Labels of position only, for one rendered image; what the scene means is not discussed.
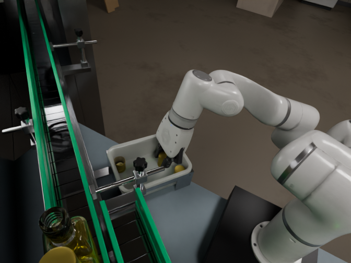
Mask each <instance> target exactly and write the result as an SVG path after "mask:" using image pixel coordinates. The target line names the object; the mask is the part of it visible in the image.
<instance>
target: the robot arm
mask: <svg viewBox="0 0 351 263"><path fill-rule="evenodd" d="M243 107H244V108H246V109H247V110H248V111H249V112H250V113H251V114H252V115H253V116H254V117H255V118H256V119H257V120H258V121H260V122H261V123H263V124H265V125H268V126H273V127H275V129H274V131H273V132H272V134H271V140H272V142H273V143H274V144H275V146H277V147H278V148H279V149H280V150H279V152H278V153H277V154H276V155H275V156H274V157H273V160H272V163H271V168H270V169H271V174H272V176H273V178H275V179H276V180H277V181H278V182H279V183H280V184H281V185H282V186H284V187H285V188H286V189H287V190H288V191H290V192H291V193H292V194H293V195H294V196H296V198H294V199H292V200H291V201H290V202H288V203H287V204H286V206H285V207H284V208H283V209H282V210H281V211H280V212H279V213H278V214H277V215H276V216H275V217H274V218H273V219H272V220H271V221H265V222H262V223H259V224H258V225H257V226H256V227H255V228H254V229H253V231H252V233H251V238H250V242H251V248H252V251H253V253H254V256H255V257H256V259H257V260H258V262H259V263H301V260H302V257H304V256H306V255H307V254H309V253H311V252H312V251H314V250H316V249H317V248H319V247H321V246H322V245H324V244H326V243H328V242H329V241H331V240H333V239H335V238H337V237H339V236H342V235H345V234H349V233H351V119H348V120H345V121H342V122H339V123H337V124H336V125H334V126H333V127H332V128H331V129H329V130H328V131H327V132H326V133H324V132H322V131H319V130H314V129H315V128H316V126H317V125H318V122H319V119H320V114H319V112H318V110H317V109H316V108H314V107H312V106H310V105H307V104H304V103H301V102H298V101H295V100H292V99H289V98H286V97H282V96H280V95H277V94H275V93H273V92H271V91H270V90H268V89H266V88H264V87H262V86H260V85H259V84H257V83H256V82H254V81H252V80H250V79H248V78H246V77H244V76H241V75H238V74H235V73H232V72H230V71H227V70H215V71H213V72H211V73H210V74H209V75H208V74H207V73H205V72H203V71H200V70H195V69H193V70H189V71H188V72H187V73H186V74H185V76H184V78H183V81H182V84H181V86H180V89H179V91H178V93H177V96H176V98H175V100H174V102H173V105H172V108H171V110H169V111H168V112H167V114H166V115H165V116H164V118H163V119H162V121H161V123H160V125H159V127H158V130H157V132H156V137H157V139H158V141H159V144H158V147H159V148H158V149H157V152H156V154H155V158H158V156H159V154H160V153H161V152H163V151H164V152H165V153H166V155H167V156H166V158H164V160H163V162H162V164H161V166H164V167H165V168H169V167H170V165H171V163H172V162H174V163H176V164H182V157H183V155H184V153H185V152H186V150H187V148H188V146H189V143H190V141H191V138H192V135H193V132H194V126H195V124H196V122H197V120H198V118H199V116H200V114H201V112H202V110H203V108H205V109H207V110H209V111H212V112H214V113H216V114H218V115H221V116H225V117H231V116H235V115H237V114H238V113H240V112H241V110H242V109H243Z"/></svg>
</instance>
